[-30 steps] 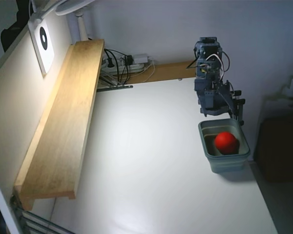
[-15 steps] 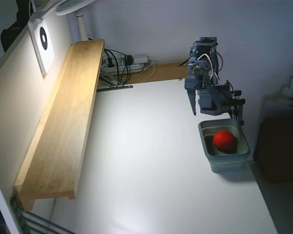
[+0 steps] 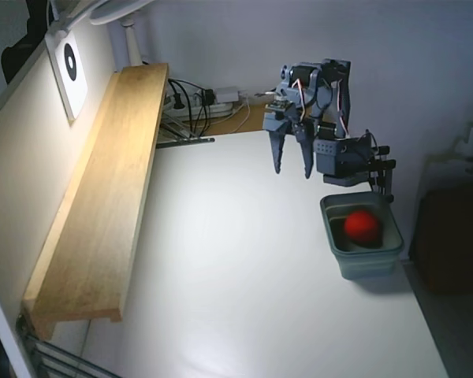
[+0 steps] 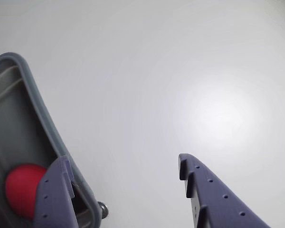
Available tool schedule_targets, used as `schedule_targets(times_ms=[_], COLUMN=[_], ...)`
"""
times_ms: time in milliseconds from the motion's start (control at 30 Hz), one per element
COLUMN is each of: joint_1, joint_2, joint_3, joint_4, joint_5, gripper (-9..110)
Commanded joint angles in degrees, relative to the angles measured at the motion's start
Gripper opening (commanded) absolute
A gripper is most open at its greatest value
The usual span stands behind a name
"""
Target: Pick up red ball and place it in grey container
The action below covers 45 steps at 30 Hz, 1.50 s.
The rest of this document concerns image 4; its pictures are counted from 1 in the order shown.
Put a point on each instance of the grey plastic container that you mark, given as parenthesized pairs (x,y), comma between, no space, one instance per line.
(14,118)

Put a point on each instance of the blue-grey gripper finger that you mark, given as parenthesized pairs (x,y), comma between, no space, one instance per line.
(54,202)
(216,204)

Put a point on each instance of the red ball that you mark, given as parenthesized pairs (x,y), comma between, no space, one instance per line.
(21,187)

